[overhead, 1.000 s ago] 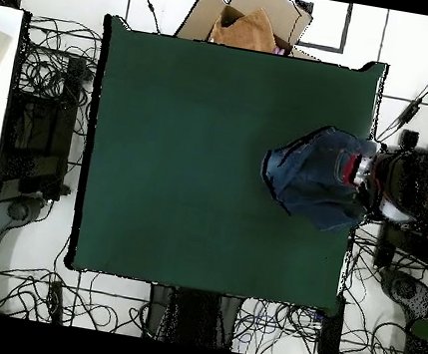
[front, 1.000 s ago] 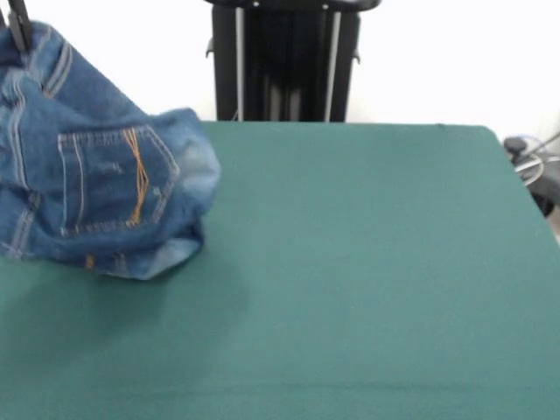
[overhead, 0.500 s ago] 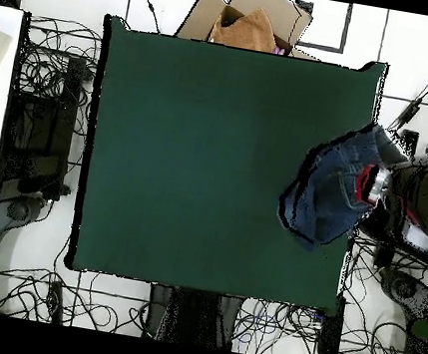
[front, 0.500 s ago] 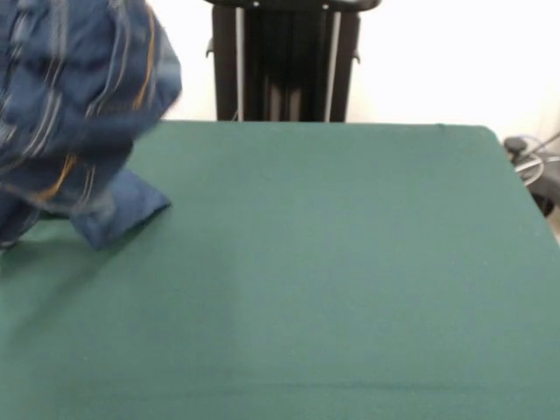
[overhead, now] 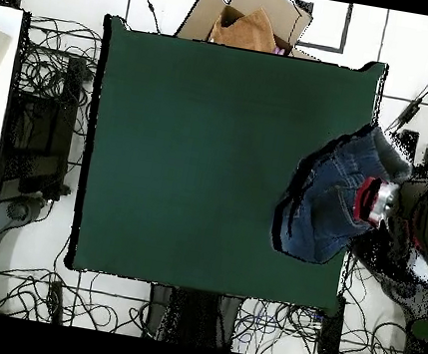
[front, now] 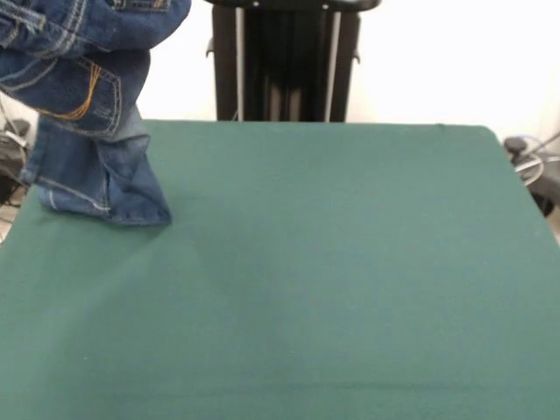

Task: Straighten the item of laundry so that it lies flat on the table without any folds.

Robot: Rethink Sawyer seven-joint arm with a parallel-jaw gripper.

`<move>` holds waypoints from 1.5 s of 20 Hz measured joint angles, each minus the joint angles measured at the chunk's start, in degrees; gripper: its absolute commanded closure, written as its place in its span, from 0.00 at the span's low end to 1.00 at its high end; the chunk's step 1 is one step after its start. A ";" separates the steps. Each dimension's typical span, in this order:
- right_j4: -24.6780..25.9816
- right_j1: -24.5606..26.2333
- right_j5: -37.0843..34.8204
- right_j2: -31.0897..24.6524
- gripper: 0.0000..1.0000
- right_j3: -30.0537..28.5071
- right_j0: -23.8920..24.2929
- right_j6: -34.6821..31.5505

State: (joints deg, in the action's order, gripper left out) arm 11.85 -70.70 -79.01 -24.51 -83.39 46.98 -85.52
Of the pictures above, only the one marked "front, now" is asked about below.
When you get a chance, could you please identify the blue denim jeans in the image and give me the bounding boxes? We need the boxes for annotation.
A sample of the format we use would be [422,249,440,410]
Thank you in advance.
[0,0,193,228]

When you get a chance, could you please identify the dark green table cloth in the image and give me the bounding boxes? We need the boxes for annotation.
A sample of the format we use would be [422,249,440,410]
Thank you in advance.
[0,118,560,420]

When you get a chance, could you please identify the grey chair base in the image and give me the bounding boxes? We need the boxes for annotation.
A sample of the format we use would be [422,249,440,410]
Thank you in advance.
[501,130,560,218]
[0,117,39,207]

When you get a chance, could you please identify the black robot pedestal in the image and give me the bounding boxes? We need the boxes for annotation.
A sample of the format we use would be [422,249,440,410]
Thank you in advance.
[204,0,381,123]

